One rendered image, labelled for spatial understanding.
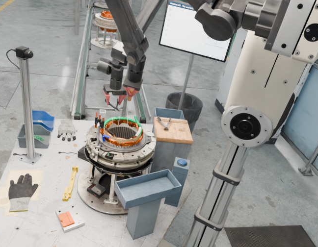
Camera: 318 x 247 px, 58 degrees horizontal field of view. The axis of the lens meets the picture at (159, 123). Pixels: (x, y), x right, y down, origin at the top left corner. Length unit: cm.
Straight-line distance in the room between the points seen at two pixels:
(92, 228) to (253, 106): 87
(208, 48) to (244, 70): 133
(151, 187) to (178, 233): 124
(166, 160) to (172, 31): 105
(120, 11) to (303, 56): 51
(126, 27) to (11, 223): 95
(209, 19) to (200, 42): 148
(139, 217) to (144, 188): 12
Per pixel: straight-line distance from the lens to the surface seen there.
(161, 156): 152
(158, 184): 124
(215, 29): 72
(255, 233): 266
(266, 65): 85
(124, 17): 91
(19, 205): 147
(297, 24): 67
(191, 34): 219
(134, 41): 96
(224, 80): 418
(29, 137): 162
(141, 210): 121
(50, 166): 166
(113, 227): 138
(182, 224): 248
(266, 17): 68
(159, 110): 170
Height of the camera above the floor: 187
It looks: 31 degrees down
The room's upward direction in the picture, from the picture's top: 12 degrees clockwise
